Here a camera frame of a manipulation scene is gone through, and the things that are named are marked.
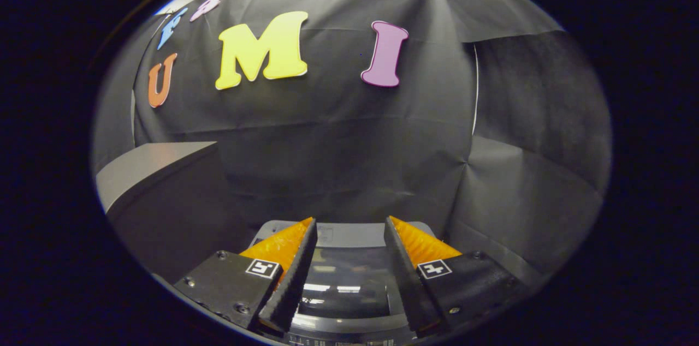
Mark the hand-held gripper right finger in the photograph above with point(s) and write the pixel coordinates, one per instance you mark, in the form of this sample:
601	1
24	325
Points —
404	275

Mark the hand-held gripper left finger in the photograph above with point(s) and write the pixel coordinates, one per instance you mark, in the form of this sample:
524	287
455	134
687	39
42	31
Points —
297	275

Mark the dark washing machine lid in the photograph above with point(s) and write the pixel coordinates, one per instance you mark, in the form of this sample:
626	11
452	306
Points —
349	280

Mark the grey washing machine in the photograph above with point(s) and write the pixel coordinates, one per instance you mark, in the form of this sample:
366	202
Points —
355	234

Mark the grey cabinet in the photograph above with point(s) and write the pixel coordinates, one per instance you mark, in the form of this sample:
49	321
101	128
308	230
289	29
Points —
164	209

